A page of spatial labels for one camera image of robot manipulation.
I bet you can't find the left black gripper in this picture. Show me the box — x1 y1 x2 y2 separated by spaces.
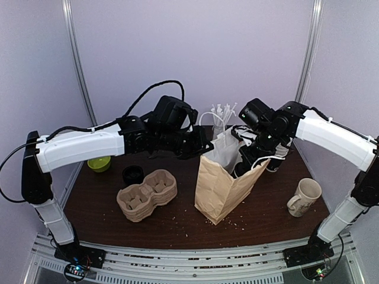
156 125 214 160

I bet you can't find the brown paper takeout bag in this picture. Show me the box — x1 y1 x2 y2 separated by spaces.
194 111 293 226

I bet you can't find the brown pulp cup carrier stack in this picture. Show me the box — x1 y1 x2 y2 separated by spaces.
116 169 178 222

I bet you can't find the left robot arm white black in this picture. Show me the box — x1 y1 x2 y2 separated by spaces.
21 95 214 263

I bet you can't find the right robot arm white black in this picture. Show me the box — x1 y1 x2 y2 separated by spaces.
232 98 378 262

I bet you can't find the stack of paper cups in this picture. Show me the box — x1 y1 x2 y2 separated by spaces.
266 138 293 173

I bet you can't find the glass jar of straws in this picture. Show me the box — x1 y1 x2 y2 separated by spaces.
210 102 237 139

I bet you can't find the beige ceramic mug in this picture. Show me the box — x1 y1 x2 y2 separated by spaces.
287 178 322 218

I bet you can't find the green small bowl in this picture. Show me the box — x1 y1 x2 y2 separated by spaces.
87 156 111 173

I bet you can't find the right aluminium frame post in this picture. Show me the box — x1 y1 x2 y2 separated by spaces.
291 0 324 104

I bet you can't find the aluminium frame post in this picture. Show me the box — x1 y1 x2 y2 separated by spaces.
291 0 324 104
62 0 98 126

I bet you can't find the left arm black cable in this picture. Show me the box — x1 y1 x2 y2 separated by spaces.
0 79 186 204

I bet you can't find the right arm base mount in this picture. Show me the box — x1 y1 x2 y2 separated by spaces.
283 237 335 281

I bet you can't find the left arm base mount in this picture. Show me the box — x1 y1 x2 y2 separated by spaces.
53 240 106 283

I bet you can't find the left aluminium frame post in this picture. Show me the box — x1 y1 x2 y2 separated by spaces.
62 0 98 126

